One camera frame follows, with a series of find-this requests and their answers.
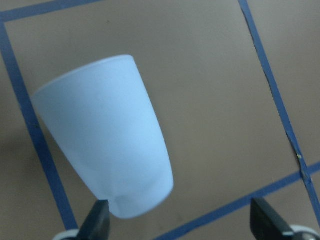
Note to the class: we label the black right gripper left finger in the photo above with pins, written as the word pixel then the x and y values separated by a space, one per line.
pixel 97 225

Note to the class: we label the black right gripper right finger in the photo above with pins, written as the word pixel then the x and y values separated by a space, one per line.
pixel 266 223

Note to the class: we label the light blue plastic cup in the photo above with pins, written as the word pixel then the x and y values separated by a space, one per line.
pixel 102 118

